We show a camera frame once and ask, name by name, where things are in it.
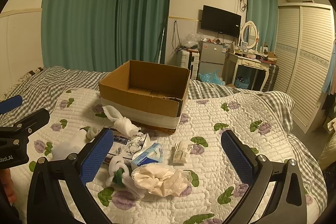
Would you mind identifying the white green plush toy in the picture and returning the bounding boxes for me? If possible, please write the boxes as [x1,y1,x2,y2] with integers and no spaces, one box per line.
[105,156,146,198]

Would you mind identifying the operator hand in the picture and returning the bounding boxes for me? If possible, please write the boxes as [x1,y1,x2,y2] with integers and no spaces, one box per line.
[0,169,17,203]

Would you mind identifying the white cloth piece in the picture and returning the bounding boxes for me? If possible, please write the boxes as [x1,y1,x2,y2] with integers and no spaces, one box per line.
[52,130,87,161]

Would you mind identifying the small white rolled sock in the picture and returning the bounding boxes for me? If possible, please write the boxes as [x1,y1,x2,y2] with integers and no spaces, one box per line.
[86,127,100,141]

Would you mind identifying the white floral quilt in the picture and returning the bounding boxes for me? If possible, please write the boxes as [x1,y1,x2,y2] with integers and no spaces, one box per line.
[10,87,328,224]

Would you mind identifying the floral packaged fabric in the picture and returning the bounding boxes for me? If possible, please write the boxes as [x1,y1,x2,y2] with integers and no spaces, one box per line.
[104,130,151,165]

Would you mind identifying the cream lace cloth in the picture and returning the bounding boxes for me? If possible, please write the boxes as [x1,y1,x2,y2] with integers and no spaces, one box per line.
[131,163,193,197]

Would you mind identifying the blue tissue pack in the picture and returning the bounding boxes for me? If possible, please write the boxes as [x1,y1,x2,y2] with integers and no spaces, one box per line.
[131,143,163,170]

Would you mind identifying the small white mesh pouch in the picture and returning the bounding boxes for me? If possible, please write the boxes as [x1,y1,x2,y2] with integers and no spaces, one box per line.
[173,141,193,164]

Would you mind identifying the hanging clothes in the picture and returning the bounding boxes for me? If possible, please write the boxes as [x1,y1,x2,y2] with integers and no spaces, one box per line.
[322,42,335,95]

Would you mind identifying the green curtain left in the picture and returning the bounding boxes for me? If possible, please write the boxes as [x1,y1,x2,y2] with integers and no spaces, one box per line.
[42,0,170,72]

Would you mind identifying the green curtain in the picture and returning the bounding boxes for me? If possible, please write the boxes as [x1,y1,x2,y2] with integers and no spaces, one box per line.
[42,0,170,72]
[246,0,278,52]

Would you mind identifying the open cardboard box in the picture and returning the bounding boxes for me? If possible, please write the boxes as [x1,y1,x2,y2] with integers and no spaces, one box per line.
[98,60,190,134]

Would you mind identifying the blue plastic bag pile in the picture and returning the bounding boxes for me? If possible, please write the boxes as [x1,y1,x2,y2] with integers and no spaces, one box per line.
[198,71,225,85]

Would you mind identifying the white dressing table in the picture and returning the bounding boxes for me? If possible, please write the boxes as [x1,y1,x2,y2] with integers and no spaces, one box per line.
[222,53,270,91]

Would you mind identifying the white louvered wardrobe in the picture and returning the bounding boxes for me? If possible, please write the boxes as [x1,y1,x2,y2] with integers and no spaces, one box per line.
[274,3,335,133]

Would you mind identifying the white oval vanity mirror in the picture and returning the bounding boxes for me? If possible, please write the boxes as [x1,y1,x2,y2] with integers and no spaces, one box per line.
[239,20,259,50]

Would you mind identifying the white suitcase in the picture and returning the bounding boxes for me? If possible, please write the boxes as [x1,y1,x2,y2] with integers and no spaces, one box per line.
[177,50,200,80]

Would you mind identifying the clear plastic bag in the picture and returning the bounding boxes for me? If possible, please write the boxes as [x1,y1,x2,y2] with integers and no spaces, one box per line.
[182,32,204,48]

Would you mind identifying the green curtain right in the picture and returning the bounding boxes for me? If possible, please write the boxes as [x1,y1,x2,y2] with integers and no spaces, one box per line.
[246,0,278,52]

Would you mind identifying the black wall television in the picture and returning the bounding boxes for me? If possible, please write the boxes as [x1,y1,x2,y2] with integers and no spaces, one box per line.
[201,5,242,38]

